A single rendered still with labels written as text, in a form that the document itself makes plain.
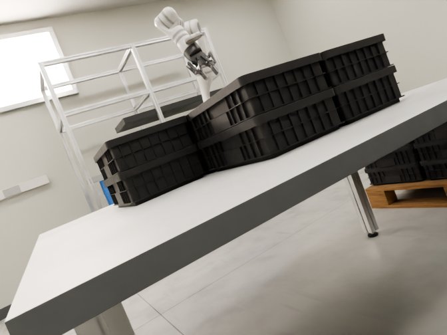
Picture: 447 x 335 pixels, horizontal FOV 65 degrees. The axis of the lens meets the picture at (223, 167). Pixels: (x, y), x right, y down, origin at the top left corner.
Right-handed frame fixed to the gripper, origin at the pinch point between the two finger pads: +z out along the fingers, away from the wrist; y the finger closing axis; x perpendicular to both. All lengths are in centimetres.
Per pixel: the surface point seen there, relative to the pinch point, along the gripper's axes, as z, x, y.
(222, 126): 28, 28, 32
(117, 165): 15, 5, 58
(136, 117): -65, -180, -43
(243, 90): 26, 46, 32
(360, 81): 43, 49, -4
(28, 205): -73, -276, 68
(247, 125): 34, 41, 35
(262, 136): 39, 43, 35
